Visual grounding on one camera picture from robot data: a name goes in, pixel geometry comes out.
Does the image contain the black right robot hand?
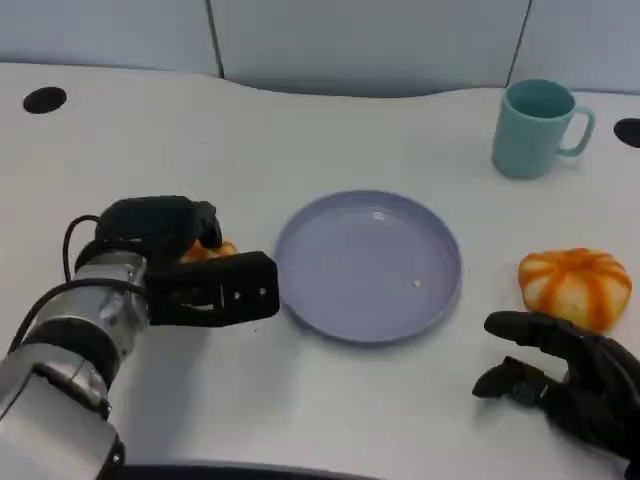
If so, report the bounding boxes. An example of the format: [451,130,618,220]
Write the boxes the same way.
[472,309,640,479]

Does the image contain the orange white toy bread roll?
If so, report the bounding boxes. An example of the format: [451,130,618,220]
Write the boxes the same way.
[179,239,240,265]
[517,247,633,331]

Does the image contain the black table cable hole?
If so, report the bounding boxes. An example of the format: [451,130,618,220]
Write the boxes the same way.
[613,117,640,149]
[22,86,68,115]

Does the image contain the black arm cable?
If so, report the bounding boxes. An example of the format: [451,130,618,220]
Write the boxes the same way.
[62,214,101,286]
[8,277,149,354]

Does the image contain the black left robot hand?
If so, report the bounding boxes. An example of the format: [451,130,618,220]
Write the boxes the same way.
[94,195,224,266]

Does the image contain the pale green mug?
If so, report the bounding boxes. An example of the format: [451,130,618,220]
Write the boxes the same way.
[491,78,596,180]

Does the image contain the grey partition panel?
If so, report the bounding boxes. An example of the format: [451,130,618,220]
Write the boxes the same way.
[207,0,531,99]
[509,0,640,95]
[0,0,224,79]

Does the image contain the lilac plate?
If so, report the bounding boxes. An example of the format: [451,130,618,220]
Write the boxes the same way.
[273,189,462,345]

